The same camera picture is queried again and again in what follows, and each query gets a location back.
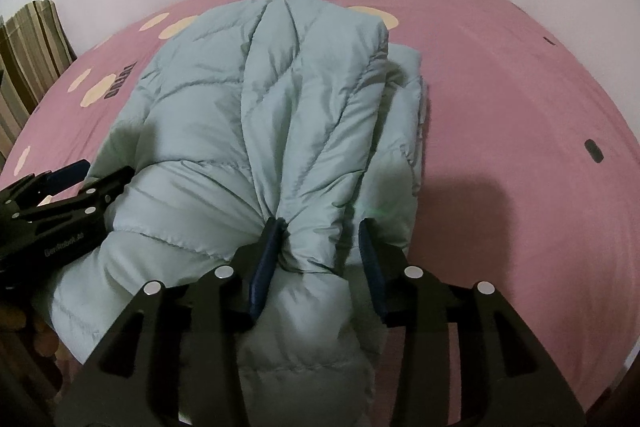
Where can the striped pillow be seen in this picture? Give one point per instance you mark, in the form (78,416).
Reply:
(30,52)

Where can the light blue puffer jacket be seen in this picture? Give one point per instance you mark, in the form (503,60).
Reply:
(250,117)

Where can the pink polka dot bed sheet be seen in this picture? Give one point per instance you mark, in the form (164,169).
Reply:
(500,132)

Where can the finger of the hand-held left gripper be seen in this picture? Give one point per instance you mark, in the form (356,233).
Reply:
(67,174)
(107,189)

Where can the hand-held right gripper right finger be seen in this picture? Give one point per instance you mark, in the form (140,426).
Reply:
(372,267)

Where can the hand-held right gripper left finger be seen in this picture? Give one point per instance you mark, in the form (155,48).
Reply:
(262,267)

